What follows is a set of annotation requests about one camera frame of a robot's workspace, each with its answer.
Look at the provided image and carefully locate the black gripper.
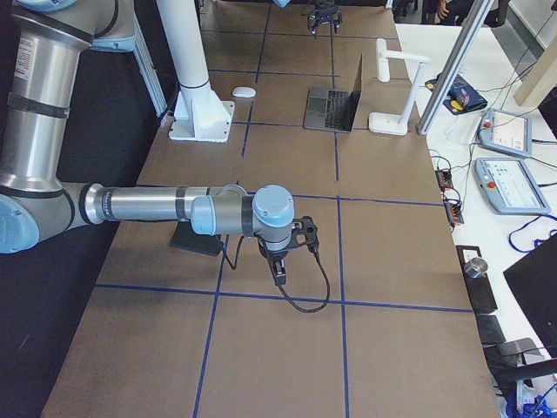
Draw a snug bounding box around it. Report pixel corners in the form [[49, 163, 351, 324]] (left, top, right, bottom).
[[258, 238, 289, 264], [307, 0, 343, 37]]

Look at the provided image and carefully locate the grey laptop computer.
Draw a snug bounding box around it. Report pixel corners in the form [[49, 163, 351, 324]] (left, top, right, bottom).
[[303, 56, 363, 133]]

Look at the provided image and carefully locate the dark grey mouse pad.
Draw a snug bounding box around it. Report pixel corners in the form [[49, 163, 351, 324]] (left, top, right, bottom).
[[170, 222, 222, 256]]

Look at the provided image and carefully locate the white computer mouse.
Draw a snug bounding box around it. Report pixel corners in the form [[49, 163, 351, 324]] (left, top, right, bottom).
[[232, 86, 257, 98]]

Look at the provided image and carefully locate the blue patterned pouch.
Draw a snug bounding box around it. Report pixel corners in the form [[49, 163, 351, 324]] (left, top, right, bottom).
[[443, 75, 487, 116]]

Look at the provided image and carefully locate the black orange power hub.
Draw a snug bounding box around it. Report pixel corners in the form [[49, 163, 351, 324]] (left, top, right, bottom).
[[435, 168, 453, 191]]

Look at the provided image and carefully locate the silver metal cylinder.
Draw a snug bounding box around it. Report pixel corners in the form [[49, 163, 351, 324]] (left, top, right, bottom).
[[463, 257, 488, 279]]

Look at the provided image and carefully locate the upper teach pendant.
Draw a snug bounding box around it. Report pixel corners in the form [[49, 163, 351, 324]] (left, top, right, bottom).
[[478, 109, 532, 158]]

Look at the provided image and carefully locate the teach pendant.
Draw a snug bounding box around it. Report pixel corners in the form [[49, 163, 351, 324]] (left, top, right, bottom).
[[478, 109, 532, 158], [473, 158, 551, 215]]

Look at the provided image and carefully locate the black box with label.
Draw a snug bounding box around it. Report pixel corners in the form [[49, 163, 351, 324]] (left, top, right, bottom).
[[456, 245, 498, 314]]

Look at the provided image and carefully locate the lower teach pendant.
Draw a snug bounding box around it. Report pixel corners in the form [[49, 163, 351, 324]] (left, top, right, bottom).
[[473, 158, 551, 215]]

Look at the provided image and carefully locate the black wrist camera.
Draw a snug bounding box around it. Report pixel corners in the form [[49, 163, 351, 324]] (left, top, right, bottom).
[[288, 215, 319, 254]]

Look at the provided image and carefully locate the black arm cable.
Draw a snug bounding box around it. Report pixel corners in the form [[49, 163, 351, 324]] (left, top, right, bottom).
[[221, 234, 332, 314]]

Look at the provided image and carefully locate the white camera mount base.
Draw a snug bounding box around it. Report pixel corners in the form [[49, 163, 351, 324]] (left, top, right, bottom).
[[169, 88, 235, 143]]

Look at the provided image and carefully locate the aluminium frame post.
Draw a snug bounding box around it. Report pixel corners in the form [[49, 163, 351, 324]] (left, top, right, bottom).
[[416, 0, 493, 135]]

